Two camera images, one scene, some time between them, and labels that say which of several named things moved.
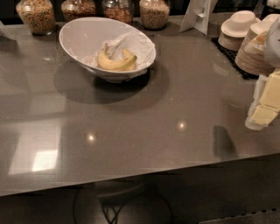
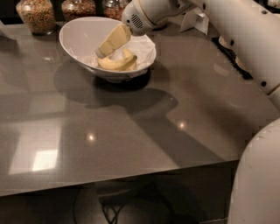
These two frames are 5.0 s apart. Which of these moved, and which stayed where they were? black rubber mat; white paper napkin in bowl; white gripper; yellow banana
Moved: white gripper
Stayed: white paper napkin in bowl; yellow banana; black rubber mat
